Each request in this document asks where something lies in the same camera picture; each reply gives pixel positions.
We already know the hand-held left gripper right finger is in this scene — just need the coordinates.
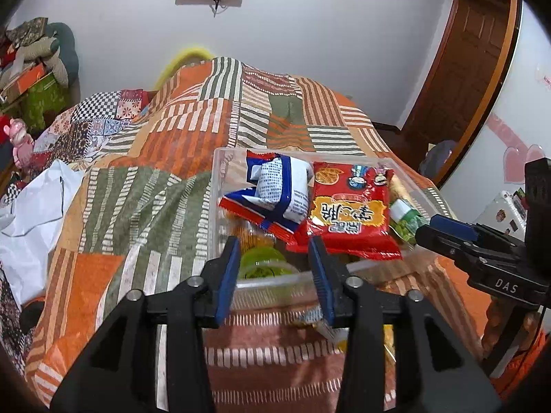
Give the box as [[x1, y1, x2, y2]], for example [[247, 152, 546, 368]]
[[309, 236, 502, 413]]

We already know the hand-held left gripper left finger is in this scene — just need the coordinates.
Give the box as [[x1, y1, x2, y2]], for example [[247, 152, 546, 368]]
[[49, 236, 241, 413]]

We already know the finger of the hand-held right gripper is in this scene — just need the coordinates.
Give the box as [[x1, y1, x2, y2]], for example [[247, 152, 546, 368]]
[[414, 225, 476, 264], [429, 214, 478, 244]]

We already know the green snack packet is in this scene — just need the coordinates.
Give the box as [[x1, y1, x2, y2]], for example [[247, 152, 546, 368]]
[[389, 198, 430, 242]]

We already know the green lidded cup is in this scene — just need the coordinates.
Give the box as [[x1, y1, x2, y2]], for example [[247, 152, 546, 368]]
[[239, 247, 301, 285]]

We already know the orange snack packet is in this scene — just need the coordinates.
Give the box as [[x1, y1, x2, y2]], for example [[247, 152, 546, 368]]
[[232, 219, 277, 251]]

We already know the yellow cracker packet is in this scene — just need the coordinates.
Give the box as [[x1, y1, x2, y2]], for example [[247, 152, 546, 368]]
[[386, 171, 407, 204]]

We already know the red snack packet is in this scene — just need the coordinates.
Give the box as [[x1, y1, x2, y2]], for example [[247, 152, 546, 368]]
[[286, 161, 404, 261]]

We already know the blue and white snack packet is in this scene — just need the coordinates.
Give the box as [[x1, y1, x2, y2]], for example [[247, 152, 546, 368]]
[[219, 151, 315, 242]]

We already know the clear plastic container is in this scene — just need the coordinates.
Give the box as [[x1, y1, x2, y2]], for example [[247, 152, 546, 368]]
[[209, 147, 440, 307]]

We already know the small white snack packet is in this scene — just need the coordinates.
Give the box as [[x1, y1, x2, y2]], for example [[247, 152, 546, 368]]
[[297, 305, 350, 346]]

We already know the white sticker-covered box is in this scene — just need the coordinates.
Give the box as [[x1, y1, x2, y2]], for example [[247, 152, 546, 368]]
[[474, 189, 529, 235]]

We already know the grey bag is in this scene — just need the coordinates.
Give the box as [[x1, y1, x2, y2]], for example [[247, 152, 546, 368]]
[[419, 139, 459, 178]]

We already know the pink heart decal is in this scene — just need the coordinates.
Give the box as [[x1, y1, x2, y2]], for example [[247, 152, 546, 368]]
[[486, 114, 548, 183]]

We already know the orange striped patchwork blanket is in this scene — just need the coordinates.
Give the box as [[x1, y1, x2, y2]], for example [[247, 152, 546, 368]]
[[23, 57, 487, 409]]

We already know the wooden door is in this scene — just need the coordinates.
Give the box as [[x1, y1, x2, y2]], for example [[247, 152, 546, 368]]
[[400, 0, 524, 182]]

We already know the black cloth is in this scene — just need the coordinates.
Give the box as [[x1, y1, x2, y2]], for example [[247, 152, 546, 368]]
[[19, 297, 49, 337]]

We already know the white plastic sheet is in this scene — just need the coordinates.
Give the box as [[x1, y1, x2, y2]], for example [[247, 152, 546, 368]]
[[0, 159, 85, 307]]

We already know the checkered patchwork bedsheet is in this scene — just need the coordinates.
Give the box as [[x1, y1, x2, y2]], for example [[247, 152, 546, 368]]
[[0, 89, 151, 375]]

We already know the yellow curved tube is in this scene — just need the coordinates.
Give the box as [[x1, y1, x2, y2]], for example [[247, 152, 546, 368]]
[[154, 44, 215, 89]]

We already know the pink toy figure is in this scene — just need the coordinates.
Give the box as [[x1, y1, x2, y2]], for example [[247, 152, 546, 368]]
[[11, 118, 36, 167]]

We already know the green box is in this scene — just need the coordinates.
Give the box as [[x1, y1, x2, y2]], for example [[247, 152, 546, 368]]
[[19, 73, 72, 132]]

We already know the orange box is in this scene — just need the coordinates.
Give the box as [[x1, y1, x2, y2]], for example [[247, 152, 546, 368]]
[[1, 62, 46, 96]]

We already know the pile of cushions and cloths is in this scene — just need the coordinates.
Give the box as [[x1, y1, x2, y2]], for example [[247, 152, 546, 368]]
[[0, 17, 81, 92]]

